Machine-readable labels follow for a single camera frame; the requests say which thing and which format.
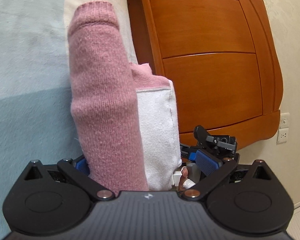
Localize person right hand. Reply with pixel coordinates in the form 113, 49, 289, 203
178, 166, 195, 192

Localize wooden headboard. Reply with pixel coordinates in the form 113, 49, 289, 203
127, 0, 283, 148

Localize pink and white sweater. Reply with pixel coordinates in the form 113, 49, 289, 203
68, 1, 181, 193

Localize white wall switch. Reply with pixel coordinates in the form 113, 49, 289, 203
279, 113, 290, 129

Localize white wall socket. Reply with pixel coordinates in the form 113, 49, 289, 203
276, 128, 289, 144

